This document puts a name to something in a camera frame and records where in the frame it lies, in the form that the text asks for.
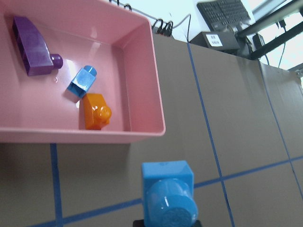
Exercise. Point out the black keyboard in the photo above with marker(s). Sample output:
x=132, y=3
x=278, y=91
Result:
x=218, y=14

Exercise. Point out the orange block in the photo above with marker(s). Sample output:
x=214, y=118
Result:
x=97, y=113

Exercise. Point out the long blue block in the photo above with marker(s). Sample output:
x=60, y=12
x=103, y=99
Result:
x=168, y=194

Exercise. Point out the small blue block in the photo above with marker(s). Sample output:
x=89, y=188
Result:
x=83, y=81

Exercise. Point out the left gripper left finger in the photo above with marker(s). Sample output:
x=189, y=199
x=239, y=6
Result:
x=138, y=223

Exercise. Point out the black labelled box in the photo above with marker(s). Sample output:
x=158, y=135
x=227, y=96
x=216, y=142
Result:
x=220, y=41

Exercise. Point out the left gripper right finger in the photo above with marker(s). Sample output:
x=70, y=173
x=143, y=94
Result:
x=197, y=224

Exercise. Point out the purple block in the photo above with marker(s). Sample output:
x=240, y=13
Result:
x=33, y=49

